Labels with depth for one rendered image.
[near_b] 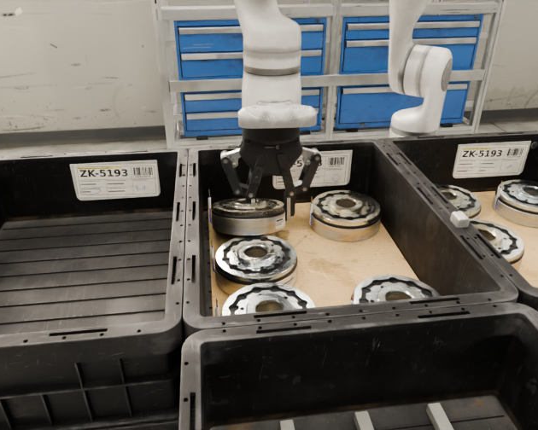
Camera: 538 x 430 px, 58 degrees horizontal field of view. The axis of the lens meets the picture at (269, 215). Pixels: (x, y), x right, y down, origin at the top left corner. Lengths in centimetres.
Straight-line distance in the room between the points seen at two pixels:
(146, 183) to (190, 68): 173
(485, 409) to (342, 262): 25
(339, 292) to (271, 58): 29
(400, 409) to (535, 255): 35
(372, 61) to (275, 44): 204
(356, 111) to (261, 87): 207
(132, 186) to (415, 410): 50
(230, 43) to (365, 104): 77
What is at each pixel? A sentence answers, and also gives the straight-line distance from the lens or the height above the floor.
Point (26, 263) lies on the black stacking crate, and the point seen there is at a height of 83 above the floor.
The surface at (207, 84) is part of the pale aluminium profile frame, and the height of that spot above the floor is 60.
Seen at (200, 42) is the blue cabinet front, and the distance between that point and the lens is 243.
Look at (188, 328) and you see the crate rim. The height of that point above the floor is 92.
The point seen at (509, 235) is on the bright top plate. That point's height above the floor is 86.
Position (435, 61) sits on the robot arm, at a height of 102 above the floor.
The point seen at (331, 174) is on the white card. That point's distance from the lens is 78.
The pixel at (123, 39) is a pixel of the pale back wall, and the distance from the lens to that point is 332.
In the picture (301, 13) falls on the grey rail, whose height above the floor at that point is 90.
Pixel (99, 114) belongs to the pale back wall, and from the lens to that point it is 346.
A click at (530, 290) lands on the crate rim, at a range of 50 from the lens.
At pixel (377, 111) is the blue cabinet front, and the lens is 269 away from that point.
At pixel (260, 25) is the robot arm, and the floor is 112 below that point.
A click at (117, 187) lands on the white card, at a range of 77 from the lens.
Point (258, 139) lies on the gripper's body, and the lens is 61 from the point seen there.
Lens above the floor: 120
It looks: 30 degrees down
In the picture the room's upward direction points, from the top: straight up
